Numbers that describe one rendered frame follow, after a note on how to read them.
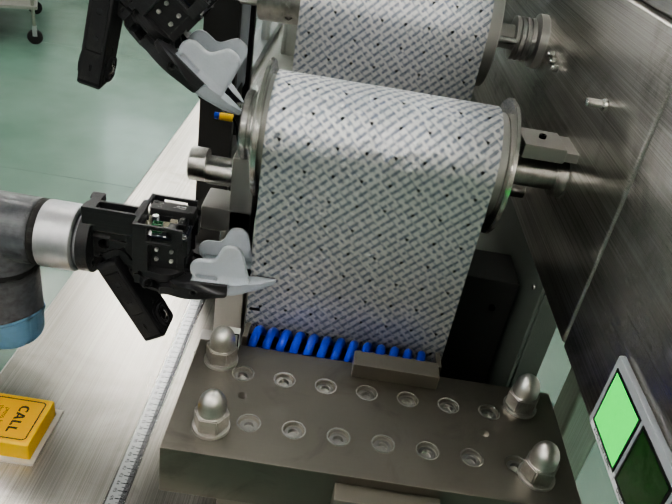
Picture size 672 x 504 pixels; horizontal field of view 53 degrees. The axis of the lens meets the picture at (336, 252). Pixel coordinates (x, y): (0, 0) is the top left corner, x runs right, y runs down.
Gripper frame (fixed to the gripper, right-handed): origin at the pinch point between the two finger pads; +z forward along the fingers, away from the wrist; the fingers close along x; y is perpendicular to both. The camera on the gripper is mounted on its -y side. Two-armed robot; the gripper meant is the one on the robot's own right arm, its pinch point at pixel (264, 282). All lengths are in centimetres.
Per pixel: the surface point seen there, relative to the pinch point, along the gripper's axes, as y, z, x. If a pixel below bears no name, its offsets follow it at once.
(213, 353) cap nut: -4.1, -3.7, -8.4
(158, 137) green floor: -109, -92, 277
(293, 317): -4.0, 3.9, -0.3
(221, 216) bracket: 3.6, -6.5, 7.0
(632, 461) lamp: 9.5, 29.8, -28.1
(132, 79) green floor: -109, -133, 361
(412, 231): 9.7, 14.9, -0.2
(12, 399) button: -16.6, -26.6, -7.4
